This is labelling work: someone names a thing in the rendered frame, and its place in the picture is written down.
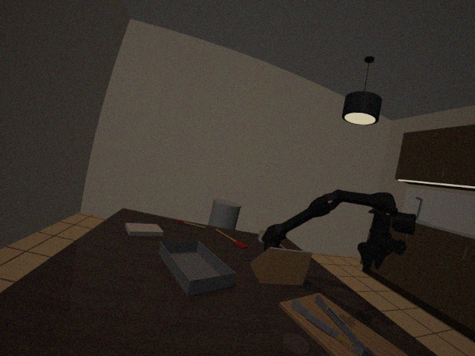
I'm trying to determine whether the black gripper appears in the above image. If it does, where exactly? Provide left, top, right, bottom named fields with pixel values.
left=357, top=226, right=393, bottom=273

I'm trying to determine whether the red spatula with wooden handle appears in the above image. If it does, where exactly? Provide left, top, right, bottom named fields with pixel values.
left=215, top=229, right=248, bottom=249

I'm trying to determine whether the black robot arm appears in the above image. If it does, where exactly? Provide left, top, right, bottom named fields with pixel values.
left=261, top=189, right=416, bottom=255

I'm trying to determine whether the grey cylinder with tan top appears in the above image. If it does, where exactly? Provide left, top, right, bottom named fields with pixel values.
left=258, top=230, right=266, bottom=243

